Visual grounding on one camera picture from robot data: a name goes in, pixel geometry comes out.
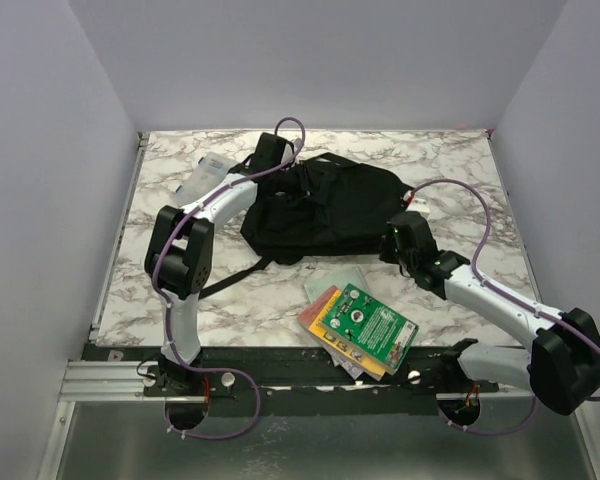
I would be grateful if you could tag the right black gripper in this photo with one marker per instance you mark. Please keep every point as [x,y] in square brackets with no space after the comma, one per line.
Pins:
[386,252]

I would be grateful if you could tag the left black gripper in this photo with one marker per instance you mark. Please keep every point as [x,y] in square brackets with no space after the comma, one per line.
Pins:
[284,163]

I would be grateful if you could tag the black student backpack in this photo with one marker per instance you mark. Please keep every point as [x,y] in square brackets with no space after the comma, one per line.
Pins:
[324,206]

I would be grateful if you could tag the green cover book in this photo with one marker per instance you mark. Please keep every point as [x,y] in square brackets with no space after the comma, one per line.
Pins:
[371,327]

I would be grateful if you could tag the yellow cover book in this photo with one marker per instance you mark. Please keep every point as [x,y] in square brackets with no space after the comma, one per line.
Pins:
[311,320]

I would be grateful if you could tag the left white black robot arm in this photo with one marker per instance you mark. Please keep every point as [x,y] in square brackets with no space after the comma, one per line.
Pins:
[179,256]

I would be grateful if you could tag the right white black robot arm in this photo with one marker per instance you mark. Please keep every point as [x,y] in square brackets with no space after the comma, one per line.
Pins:
[558,359]

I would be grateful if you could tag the clear plastic storage box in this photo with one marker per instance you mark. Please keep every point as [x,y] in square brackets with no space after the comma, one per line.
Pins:
[209,173]

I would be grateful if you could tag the thin booklet under books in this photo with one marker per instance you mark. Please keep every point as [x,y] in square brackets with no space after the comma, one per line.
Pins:
[352,370]

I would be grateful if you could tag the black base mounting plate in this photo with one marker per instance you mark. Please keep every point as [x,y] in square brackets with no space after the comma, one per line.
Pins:
[310,403]

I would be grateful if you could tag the aluminium extrusion rail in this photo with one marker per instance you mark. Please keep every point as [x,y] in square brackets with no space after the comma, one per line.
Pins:
[426,371]

